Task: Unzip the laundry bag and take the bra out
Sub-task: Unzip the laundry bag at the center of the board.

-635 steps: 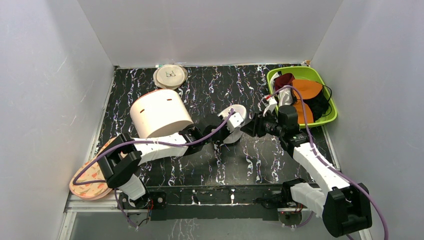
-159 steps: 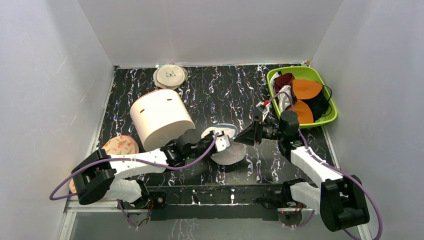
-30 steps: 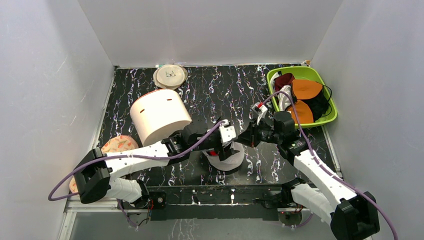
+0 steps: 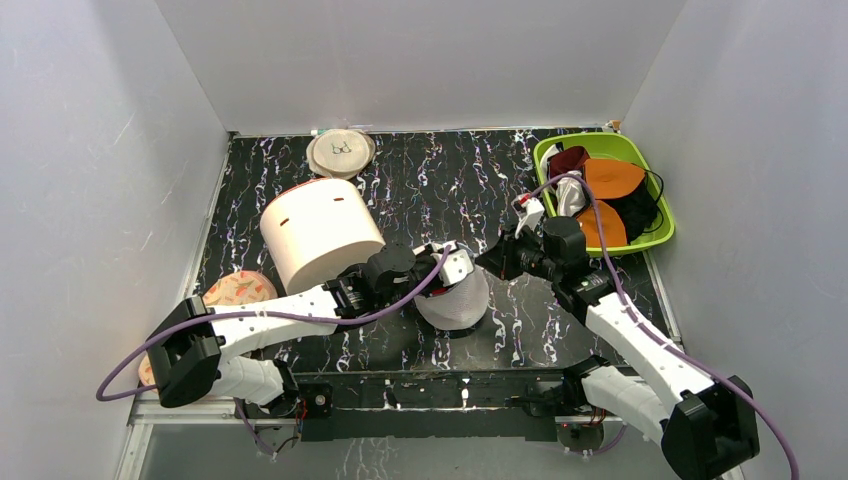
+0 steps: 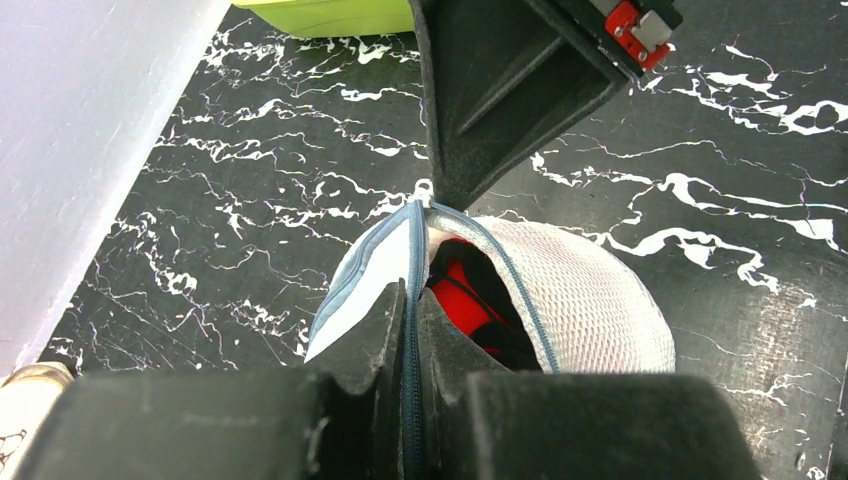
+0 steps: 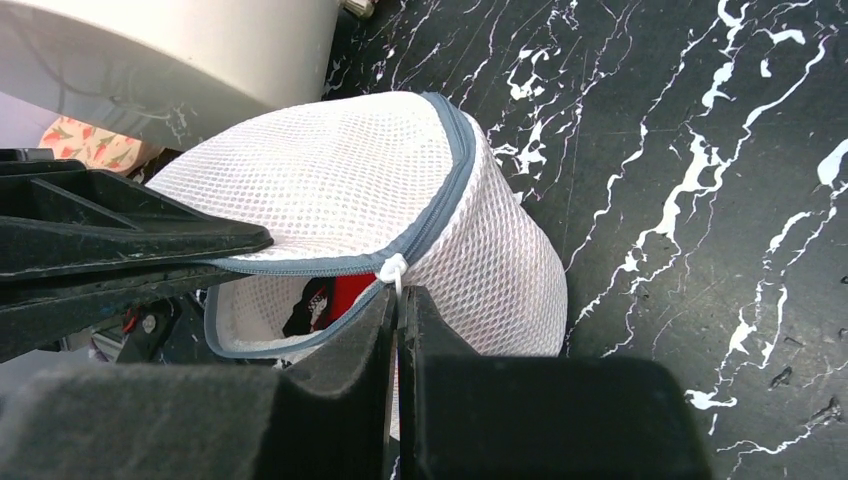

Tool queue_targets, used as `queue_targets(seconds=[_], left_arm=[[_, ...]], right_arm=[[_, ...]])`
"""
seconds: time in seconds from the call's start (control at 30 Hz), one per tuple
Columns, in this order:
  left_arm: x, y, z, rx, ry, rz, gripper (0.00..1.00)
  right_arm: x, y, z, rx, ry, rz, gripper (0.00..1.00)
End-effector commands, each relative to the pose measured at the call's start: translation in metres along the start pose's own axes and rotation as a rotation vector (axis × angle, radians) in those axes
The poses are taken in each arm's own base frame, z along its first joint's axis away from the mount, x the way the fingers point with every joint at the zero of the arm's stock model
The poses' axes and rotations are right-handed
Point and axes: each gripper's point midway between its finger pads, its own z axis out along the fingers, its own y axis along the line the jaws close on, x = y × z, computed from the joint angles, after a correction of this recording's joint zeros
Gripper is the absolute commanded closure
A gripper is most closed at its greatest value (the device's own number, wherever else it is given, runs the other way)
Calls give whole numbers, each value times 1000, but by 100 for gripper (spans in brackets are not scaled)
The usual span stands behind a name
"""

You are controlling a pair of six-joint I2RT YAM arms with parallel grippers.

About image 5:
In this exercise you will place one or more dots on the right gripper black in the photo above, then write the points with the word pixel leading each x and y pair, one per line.
pixel 502 79

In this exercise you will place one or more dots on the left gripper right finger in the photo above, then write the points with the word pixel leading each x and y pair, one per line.
pixel 447 357

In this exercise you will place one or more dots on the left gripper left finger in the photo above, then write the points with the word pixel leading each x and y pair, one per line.
pixel 358 435

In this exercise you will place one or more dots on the red black bra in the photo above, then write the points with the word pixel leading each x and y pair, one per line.
pixel 477 302

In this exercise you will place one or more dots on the white mesh laundry bag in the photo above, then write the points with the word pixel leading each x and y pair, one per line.
pixel 584 310

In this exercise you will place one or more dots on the small beige round bra bag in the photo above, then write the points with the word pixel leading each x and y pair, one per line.
pixel 27 396

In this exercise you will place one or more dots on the green plastic basin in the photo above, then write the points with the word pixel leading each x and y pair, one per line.
pixel 332 18

